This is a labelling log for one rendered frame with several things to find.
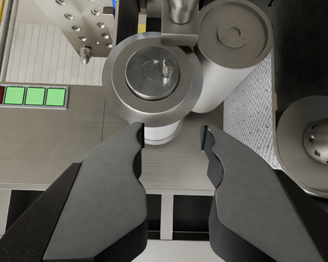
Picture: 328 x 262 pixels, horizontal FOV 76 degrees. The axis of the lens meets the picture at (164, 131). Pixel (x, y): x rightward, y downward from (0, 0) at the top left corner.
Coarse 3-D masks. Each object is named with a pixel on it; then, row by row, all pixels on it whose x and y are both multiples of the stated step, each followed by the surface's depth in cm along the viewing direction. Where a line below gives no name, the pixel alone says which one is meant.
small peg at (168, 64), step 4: (164, 60) 26; (168, 60) 26; (172, 60) 26; (164, 64) 26; (168, 64) 26; (172, 64) 26; (164, 68) 27; (168, 68) 26; (172, 68) 26; (164, 72) 28; (168, 72) 27; (172, 72) 28; (168, 76) 28
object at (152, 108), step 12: (132, 48) 30; (168, 48) 30; (180, 48) 30; (120, 60) 30; (180, 60) 30; (120, 72) 30; (180, 72) 30; (192, 72) 30; (120, 84) 29; (180, 84) 29; (120, 96) 29; (132, 96) 29; (168, 96) 29; (180, 96) 29; (132, 108) 29; (144, 108) 29; (156, 108) 29; (168, 108) 29
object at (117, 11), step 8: (120, 0) 34; (128, 0) 41; (120, 8) 34; (128, 8) 42; (120, 16) 34; (128, 16) 42; (120, 24) 35; (128, 24) 42; (120, 32) 35; (128, 32) 43; (136, 32) 56; (120, 40) 35
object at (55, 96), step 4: (48, 92) 63; (52, 92) 63; (56, 92) 63; (60, 92) 63; (64, 92) 63; (48, 96) 62; (52, 96) 62; (56, 96) 62; (60, 96) 62; (48, 100) 62; (52, 100) 62; (56, 100) 62; (60, 100) 62; (48, 104) 62; (52, 104) 62; (56, 104) 62; (60, 104) 62
